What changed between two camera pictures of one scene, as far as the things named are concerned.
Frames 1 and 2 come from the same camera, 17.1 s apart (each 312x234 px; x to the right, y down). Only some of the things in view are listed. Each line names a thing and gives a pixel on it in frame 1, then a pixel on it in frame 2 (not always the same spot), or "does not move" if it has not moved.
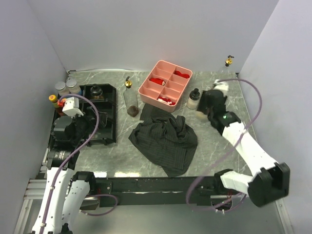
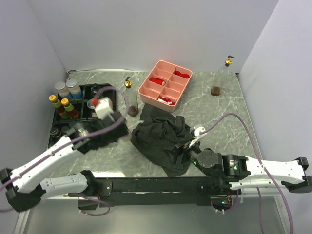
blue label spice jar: x=62 y=88 does not move
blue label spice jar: x=73 y=87 does not move
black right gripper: x=203 y=100 to x=184 y=147
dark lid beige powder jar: x=201 y=117 to x=93 y=112
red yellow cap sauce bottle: x=52 y=98 does not move
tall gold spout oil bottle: x=130 y=98 does not move
